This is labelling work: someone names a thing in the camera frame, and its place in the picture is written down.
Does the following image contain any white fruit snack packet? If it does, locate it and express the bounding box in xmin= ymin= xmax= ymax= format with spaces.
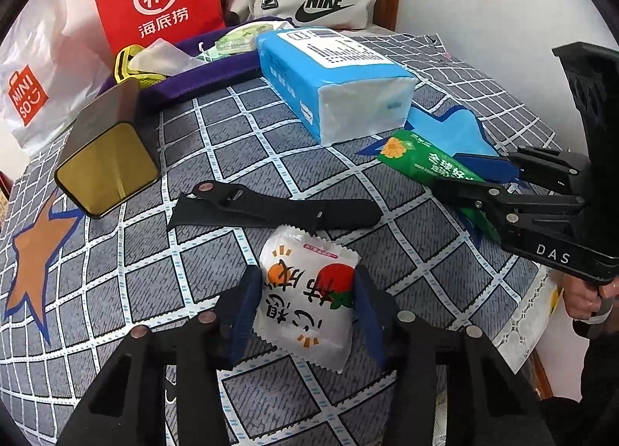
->
xmin=253 ymin=225 xmax=360 ymax=372

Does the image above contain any green snack packet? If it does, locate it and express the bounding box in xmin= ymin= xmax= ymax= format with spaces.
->
xmin=378 ymin=129 xmax=501 ymax=244

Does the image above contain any yellow Adidas pouch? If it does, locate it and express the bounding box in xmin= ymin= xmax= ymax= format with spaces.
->
xmin=112 ymin=45 xmax=166 ymax=89

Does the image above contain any green wet wipes pack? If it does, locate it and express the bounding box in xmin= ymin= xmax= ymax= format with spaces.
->
xmin=197 ymin=22 xmax=274 ymax=62

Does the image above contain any person's right hand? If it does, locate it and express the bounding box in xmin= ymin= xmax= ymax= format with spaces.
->
xmin=560 ymin=274 xmax=618 ymax=320

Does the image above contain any blue star sticker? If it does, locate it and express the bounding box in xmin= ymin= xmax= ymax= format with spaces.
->
xmin=357 ymin=105 xmax=502 ymax=159

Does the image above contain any grey checked table cloth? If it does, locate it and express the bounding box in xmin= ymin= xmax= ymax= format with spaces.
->
xmin=1 ymin=34 xmax=559 ymax=445

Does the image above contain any dark green gold tin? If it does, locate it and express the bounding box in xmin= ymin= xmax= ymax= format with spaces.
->
xmin=55 ymin=79 xmax=159 ymax=218

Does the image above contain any blue tissue pack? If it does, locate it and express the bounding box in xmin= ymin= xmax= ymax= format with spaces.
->
xmin=256 ymin=27 xmax=417 ymax=146

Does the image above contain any brown star sticker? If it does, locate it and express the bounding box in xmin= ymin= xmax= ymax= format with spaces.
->
xmin=4 ymin=190 xmax=84 ymax=343

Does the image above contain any purple cloth tray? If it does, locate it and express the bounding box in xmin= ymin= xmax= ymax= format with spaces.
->
xmin=97 ymin=16 xmax=292 ymax=110

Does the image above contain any white Miniso plastic bag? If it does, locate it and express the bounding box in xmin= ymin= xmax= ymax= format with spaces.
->
xmin=1 ymin=0 xmax=109 ymax=156

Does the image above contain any black strap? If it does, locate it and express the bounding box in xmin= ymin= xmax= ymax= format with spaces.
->
xmin=166 ymin=178 xmax=384 ymax=235

